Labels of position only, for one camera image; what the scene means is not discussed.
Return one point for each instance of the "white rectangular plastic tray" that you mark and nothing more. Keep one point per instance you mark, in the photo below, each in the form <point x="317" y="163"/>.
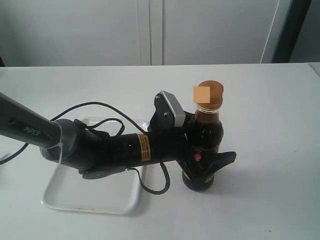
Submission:
<point x="117" y="194"/>

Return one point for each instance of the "white cabinet with doors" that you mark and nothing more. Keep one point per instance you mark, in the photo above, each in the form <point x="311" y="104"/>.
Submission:
<point x="139" y="32"/>

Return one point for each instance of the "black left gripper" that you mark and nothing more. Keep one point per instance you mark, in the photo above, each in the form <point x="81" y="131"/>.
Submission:
<point x="169" y="143"/>

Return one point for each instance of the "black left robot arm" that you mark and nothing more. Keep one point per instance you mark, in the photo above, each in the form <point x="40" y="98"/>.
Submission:
<point x="96" y="154"/>

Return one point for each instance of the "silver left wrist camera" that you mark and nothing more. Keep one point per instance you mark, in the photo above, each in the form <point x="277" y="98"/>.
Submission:
<point x="169" y="113"/>

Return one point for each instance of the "dark soy sauce bottle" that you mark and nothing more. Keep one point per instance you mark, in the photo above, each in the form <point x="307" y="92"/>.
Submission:
<point x="204" y="133"/>

